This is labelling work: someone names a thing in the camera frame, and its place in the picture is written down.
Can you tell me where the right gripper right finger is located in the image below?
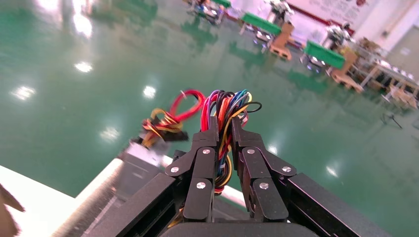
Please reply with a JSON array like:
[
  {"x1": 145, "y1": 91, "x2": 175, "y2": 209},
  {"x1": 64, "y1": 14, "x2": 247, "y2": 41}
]
[{"x1": 231, "y1": 116, "x2": 298, "y2": 221}]

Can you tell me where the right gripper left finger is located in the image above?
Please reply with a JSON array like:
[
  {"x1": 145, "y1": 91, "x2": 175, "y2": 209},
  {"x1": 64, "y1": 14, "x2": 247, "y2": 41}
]
[{"x1": 165, "y1": 116, "x2": 219, "y2": 221}]

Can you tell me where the grey power supply with cables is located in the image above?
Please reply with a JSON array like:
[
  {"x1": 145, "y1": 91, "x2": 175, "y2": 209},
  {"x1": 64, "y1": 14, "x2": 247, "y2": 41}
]
[
  {"x1": 118, "y1": 89, "x2": 207, "y2": 171},
  {"x1": 200, "y1": 88, "x2": 263, "y2": 198}
]

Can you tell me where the green topped work table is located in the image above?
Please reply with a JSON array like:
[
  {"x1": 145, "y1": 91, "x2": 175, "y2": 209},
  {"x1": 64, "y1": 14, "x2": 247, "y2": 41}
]
[
  {"x1": 240, "y1": 12, "x2": 283, "y2": 38},
  {"x1": 303, "y1": 40, "x2": 347, "y2": 70}
]

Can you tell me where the black tripod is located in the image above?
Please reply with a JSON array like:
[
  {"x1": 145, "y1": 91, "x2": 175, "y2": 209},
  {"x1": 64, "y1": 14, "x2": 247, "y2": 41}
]
[{"x1": 380, "y1": 111, "x2": 404, "y2": 130}]

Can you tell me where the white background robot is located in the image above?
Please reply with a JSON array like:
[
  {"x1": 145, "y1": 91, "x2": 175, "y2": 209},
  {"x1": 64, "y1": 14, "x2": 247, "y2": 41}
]
[
  {"x1": 266, "y1": 0, "x2": 294, "y2": 19},
  {"x1": 322, "y1": 22, "x2": 356, "y2": 50}
]

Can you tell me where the cluttered workbench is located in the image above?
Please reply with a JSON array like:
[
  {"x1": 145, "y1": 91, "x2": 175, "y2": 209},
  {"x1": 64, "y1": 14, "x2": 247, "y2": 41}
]
[{"x1": 356, "y1": 37, "x2": 419, "y2": 111}]

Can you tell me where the worn brown cardboard box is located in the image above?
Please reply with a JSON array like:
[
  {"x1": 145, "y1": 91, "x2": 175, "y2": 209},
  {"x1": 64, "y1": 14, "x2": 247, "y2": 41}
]
[{"x1": 0, "y1": 182, "x2": 27, "y2": 237}]

